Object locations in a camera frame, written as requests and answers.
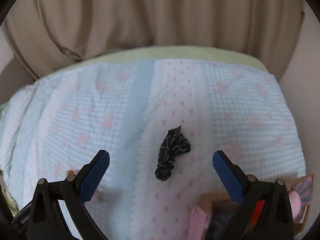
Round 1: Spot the cardboard box with pink print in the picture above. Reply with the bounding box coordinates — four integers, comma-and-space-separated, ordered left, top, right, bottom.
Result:
199, 174, 315, 238

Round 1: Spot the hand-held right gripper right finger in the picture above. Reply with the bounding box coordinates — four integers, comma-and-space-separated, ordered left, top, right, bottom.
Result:
212, 150, 294, 240

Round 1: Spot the black patterned scrunchie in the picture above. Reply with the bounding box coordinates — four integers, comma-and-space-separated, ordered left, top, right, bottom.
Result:
154, 125, 192, 182

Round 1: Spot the pinkish beige cloth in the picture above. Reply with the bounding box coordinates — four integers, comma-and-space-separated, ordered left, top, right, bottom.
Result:
187, 206, 213, 240

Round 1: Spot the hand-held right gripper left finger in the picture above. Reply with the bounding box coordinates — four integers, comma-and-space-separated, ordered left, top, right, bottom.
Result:
27, 149, 111, 240

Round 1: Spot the black sock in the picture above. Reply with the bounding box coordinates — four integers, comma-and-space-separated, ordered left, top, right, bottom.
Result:
208, 201, 241, 236

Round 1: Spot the light pink sponge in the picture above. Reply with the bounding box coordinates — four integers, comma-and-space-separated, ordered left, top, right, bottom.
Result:
287, 191, 302, 221

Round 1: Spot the pale green bed sheet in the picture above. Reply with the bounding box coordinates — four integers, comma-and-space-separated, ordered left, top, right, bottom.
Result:
81, 45, 268, 73

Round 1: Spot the blue checked printed blanket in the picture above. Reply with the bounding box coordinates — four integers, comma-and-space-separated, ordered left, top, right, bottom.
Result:
0, 59, 307, 240

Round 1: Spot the beige curtain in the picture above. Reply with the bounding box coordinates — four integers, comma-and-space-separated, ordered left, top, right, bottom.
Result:
2, 0, 305, 81

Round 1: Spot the orange pompom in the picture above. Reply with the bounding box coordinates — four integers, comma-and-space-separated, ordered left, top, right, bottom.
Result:
254, 199, 266, 218

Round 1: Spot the grey padded headboard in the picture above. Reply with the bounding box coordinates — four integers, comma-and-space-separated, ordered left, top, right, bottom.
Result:
0, 56, 40, 105

